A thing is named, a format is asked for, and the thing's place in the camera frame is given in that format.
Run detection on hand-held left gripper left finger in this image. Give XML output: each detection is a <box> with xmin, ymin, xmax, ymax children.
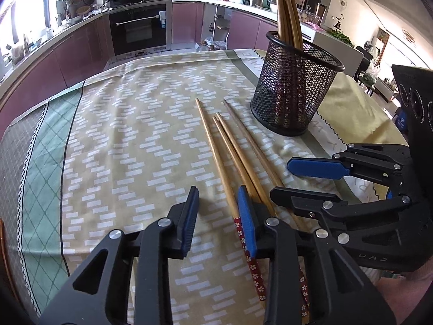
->
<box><xmin>39</xmin><ymin>186</ymin><xmax>200</xmax><ymax>325</ymax></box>

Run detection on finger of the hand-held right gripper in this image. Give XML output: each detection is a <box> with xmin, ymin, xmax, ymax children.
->
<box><xmin>270</xmin><ymin>187</ymin><xmax>411</xmax><ymax>227</ymax></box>
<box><xmin>287</xmin><ymin>144</ymin><xmax>411</xmax><ymax>180</ymax></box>

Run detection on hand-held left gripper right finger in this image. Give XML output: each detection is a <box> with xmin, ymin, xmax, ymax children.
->
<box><xmin>237</xmin><ymin>185</ymin><xmax>396</xmax><ymax>325</ymax></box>

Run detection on black mesh utensil holder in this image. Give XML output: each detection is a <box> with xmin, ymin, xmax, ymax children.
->
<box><xmin>250</xmin><ymin>31</ymin><xmax>346</xmax><ymax>137</ymax></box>

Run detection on person's right hand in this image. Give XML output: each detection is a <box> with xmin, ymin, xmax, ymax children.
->
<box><xmin>379</xmin><ymin>261</ymin><xmax>433</xmax><ymax>325</ymax></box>

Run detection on white plastic bag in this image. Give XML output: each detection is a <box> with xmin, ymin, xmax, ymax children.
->
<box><xmin>365</xmin><ymin>63</ymin><xmax>381</xmax><ymax>82</ymax></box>

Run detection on patterned beige green tablecloth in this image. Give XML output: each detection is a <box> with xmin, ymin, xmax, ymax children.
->
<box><xmin>0</xmin><ymin>49</ymin><xmax>359</xmax><ymax>325</ymax></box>

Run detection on black dining chair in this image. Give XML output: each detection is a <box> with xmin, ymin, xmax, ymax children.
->
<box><xmin>355</xmin><ymin>45</ymin><xmax>376</xmax><ymax>75</ymax></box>

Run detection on green leafy vegetables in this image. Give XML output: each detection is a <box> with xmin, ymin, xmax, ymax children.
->
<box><xmin>326</xmin><ymin>29</ymin><xmax>356</xmax><ymax>48</ymax></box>

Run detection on clear plastic container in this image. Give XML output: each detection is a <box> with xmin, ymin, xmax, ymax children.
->
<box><xmin>299</xmin><ymin>7</ymin><xmax>322</xmax><ymax>26</ymax></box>

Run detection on white counter peninsula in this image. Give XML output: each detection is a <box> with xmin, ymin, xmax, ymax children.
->
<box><xmin>203</xmin><ymin>0</ymin><xmax>364</xmax><ymax>78</ymax></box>

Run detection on plastic bottles on floor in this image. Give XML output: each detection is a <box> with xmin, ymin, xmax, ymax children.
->
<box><xmin>196</xmin><ymin>40</ymin><xmax>227</xmax><ymax>52</ymax></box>

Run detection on narrow pink base cabinets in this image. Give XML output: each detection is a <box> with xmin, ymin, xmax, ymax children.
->
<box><xmin>171</xmin><ymin>0</ymin><xmax>206</xmax><ymax>44</ymax></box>

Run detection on black built-in oven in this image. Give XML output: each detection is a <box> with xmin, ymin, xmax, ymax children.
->
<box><xmin>109</xmin><ymin>2</ymin><xmax>169</xmax><ymax>56</ymax></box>

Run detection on long pink base cabinets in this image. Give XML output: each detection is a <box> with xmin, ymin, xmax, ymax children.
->
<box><xmin>0</xmin><ymin>7</ymin><xmax>112</xmax><ymax>132</ymax></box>

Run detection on kitchen window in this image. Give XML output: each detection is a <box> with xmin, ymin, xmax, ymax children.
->
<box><xmin>0</xmin><ymin>0</ymin><xmax>65</xmax><ymax>61</ymax></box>

